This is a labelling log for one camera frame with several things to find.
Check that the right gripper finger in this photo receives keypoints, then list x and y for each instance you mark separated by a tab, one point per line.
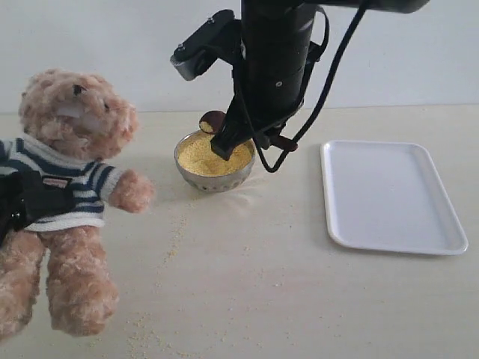
233	132

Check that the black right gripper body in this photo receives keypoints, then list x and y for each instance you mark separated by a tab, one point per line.
270	90

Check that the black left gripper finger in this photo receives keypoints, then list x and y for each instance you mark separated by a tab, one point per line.
26	199

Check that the dark red wooden spoon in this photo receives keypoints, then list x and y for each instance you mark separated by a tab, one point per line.
212	121

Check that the teddy bear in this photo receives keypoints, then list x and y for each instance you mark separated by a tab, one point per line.
56	182

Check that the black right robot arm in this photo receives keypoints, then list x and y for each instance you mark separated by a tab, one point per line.
277	28

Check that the yellow millet grains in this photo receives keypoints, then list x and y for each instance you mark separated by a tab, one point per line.
197	157

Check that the steel bowl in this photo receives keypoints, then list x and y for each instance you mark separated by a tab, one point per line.
214	184

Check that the white plastic tray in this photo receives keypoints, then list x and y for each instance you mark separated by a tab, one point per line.
388	196

